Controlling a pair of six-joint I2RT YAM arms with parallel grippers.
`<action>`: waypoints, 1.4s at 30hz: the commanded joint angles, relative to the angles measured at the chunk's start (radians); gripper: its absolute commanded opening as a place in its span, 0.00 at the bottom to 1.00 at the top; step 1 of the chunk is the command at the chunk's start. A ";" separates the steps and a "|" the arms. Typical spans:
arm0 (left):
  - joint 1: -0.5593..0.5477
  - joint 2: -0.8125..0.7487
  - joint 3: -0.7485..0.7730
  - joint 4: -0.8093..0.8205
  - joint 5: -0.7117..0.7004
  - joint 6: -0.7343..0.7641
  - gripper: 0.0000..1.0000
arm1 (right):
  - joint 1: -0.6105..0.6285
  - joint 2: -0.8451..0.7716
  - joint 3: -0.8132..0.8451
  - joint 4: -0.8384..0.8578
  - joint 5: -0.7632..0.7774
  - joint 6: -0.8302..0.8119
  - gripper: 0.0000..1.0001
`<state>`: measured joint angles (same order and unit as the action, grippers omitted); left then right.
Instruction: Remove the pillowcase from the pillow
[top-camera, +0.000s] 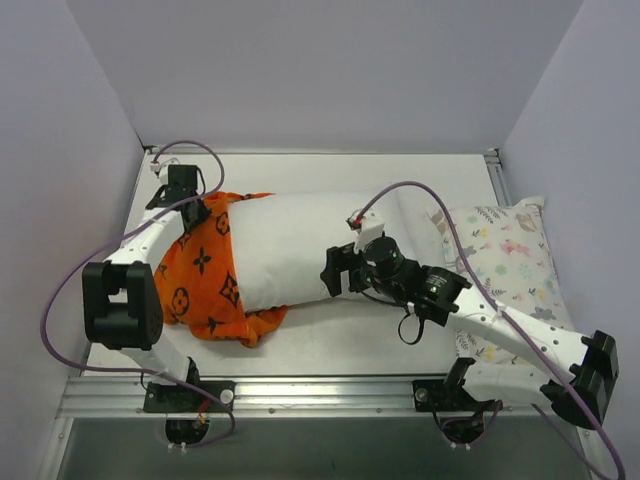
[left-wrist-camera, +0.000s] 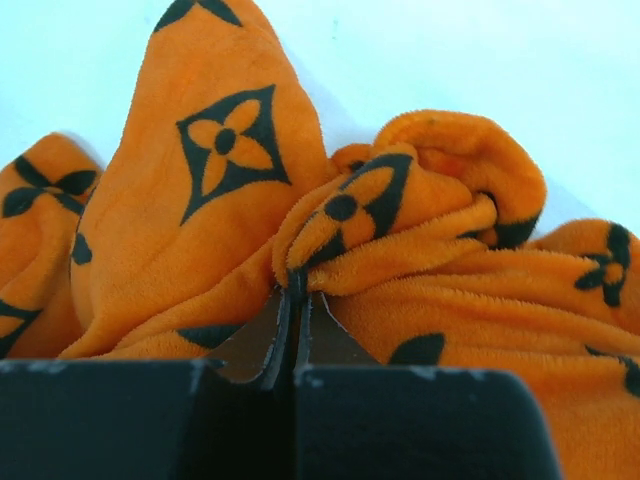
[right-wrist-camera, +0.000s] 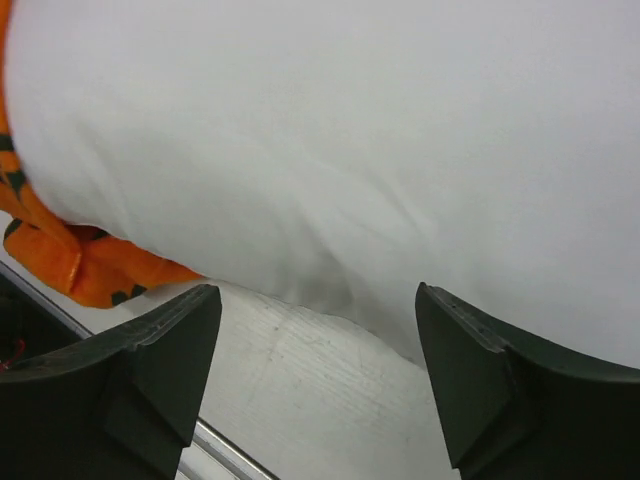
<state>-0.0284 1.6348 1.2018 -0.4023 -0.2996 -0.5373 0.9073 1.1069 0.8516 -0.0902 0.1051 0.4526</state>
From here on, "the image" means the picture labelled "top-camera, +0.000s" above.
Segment orange black patterned pillowcase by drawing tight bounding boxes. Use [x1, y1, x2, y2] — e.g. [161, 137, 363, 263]
[154, 192, 288, 348]

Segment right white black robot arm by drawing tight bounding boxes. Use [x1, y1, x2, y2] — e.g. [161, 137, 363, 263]
[320, 236, 619, 430]

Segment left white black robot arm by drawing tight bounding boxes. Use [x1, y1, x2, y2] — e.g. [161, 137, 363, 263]
[82, 163, 209, 411]

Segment white animal print pillow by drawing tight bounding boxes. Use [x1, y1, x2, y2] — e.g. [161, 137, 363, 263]
[427, 196, 581, 377]

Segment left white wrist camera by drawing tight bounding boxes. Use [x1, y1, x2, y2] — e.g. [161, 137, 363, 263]
[150, 158, 175, 185]

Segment black looped cable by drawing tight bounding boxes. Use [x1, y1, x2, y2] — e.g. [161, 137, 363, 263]
[397, 309, 426, 346]

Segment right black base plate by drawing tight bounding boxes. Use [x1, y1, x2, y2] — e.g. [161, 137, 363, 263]
[412, 379, 479, 413]

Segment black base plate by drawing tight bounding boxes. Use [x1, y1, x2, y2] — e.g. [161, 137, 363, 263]
[412, 379, 479, 413]
[142, 380, 235, 414]

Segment right side aluminium rail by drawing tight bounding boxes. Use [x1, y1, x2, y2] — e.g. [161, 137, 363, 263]
[483, 148, 513, 207]

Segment aluminium rail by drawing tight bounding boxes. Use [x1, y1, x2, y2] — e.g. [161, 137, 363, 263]
[55, 375, 521, 419]
[483, 148, 513, 207]

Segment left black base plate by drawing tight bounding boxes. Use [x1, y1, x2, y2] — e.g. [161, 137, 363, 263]
[142, 380, 235, 414]

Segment front aluminium rail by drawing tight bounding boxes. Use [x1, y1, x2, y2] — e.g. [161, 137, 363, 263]
[55, 375, 521, 419]

